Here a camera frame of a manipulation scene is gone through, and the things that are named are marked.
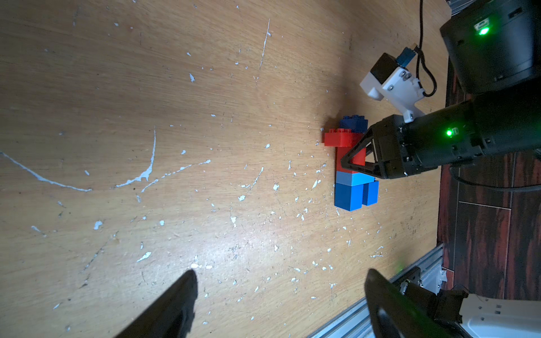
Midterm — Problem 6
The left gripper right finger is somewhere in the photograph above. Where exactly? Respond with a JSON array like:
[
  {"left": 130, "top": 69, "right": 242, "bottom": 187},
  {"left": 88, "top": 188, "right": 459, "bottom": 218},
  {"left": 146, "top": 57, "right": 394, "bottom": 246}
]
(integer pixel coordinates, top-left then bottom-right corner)
[{"left": 364, "top": 269, "right": 450, "bottom": 337}]

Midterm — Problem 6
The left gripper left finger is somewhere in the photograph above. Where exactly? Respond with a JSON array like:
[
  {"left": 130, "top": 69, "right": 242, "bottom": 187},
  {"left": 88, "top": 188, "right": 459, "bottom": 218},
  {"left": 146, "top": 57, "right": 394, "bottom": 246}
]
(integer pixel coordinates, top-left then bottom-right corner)
[{"left": 117, "top": 269, "right": 198, "bottom": 338}]

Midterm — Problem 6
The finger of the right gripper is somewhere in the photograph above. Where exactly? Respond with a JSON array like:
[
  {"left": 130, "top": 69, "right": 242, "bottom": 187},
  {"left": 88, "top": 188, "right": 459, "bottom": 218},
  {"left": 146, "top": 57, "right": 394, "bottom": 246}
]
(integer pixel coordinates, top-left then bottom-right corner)
[{"left": 340, "top": 129, "right": 380, "bottom": 177}]

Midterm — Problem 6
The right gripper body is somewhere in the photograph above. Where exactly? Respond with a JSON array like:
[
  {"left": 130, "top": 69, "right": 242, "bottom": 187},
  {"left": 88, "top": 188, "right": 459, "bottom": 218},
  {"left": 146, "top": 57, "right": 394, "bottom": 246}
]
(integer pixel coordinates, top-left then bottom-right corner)
[{"left": 371, "top": 115, "right": 427, "bottom": 179}]

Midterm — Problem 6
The light blue 2x4 brick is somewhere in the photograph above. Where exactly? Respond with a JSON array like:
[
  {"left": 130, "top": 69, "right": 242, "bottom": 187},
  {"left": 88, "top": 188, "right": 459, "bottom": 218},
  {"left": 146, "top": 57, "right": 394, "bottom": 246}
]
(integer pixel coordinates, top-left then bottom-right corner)
[{"left": 335, "top": 171, "right": 376, "bottom": 187}]

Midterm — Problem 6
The red 2x4 brick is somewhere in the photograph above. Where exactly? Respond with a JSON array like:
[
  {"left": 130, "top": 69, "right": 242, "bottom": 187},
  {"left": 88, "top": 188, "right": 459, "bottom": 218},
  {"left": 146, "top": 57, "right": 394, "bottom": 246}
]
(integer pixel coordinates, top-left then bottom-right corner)
[{"left": 323, "top": 128, "right": 364, "bottom": 148}]

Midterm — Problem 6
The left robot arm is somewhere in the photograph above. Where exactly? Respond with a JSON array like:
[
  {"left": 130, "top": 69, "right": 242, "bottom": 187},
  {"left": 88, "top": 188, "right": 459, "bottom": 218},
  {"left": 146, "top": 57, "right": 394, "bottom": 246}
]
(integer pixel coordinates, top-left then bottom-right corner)
[{"left": 119, "top": 269, "right": 540, "bottom": 337}]

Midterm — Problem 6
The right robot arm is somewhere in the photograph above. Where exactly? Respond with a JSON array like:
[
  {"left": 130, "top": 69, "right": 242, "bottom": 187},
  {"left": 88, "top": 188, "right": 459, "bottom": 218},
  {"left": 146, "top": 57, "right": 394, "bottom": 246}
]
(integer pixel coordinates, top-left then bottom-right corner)
[{"left": 341, "top": 1, "right": 540, "bottom": 179}]

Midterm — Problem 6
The aluminium front rail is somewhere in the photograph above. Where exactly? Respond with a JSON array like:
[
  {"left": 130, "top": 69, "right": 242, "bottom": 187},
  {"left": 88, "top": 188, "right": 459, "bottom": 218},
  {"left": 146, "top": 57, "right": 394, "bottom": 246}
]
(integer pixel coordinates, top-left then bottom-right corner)
[{"left": 311, "top": 245, "right": 447, "bottom": 337}]

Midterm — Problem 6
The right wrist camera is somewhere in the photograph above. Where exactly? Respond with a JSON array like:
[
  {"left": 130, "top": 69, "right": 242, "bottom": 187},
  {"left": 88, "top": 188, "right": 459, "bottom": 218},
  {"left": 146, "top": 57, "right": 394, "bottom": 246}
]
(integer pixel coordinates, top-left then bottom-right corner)
[{"left": 360, "top": 45, "right": 425, "bottom": 123}]

